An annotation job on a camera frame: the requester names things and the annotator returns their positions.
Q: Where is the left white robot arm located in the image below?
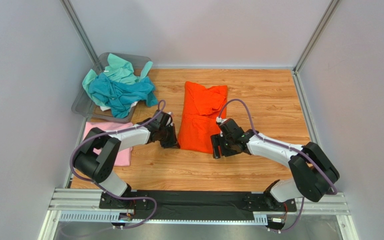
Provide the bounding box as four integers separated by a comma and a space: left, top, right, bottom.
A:
69, 110, 180, 209

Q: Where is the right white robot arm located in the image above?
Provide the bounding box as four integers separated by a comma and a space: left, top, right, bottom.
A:
210, 117, 340, 211

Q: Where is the white cloth in bin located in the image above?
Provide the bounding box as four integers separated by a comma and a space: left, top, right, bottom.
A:
99, 101, 138, 112

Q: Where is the aluminium frame rail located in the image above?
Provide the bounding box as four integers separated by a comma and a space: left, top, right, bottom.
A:
47, 188, 359, 240

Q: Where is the light mint t shirt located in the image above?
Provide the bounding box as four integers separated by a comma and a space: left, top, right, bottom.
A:
82, 53, 153, 107

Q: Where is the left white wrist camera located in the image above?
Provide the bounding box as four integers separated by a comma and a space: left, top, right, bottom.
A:
166, 112, 173, 126

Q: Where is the black base cloth strip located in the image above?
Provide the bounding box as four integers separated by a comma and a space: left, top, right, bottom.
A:
132, 190, 270, 221

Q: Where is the folded pink t shirt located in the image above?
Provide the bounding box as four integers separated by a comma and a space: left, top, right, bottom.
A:
82, 121, 134, 167

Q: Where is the dark teal t shirt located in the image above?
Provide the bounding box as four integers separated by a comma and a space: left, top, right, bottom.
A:
88, 73, 158, 119

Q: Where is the orange t shirt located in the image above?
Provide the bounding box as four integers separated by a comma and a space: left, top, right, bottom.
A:
177, 81, 228, 154

